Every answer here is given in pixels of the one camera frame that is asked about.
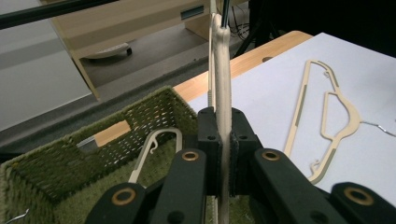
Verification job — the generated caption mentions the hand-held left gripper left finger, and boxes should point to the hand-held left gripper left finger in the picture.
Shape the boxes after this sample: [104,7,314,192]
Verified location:
[196,106,223,198]

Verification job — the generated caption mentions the black curtain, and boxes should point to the black curtain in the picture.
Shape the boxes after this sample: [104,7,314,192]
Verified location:
[248,0,396,59]

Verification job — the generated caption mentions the white table sheet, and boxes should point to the white table sheet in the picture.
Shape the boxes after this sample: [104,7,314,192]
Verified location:
[188,32,396,208]

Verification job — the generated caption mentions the black horizontal bar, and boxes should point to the black horizontal bar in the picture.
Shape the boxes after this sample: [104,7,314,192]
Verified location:
[0,0,120,31]

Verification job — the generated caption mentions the light wooden cabinet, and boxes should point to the light wooden cabinet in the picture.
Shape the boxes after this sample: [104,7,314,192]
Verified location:
[40,0,250,101]

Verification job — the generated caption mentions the black stand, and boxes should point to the black stand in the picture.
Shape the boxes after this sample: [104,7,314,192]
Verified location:
[220,0,275,59]

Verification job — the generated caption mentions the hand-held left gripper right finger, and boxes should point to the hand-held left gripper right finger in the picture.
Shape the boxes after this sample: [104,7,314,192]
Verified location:
[229,107,263,198]

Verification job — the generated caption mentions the green woven basket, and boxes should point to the green woven basket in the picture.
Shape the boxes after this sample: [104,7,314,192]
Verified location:
[0,85,250,224]

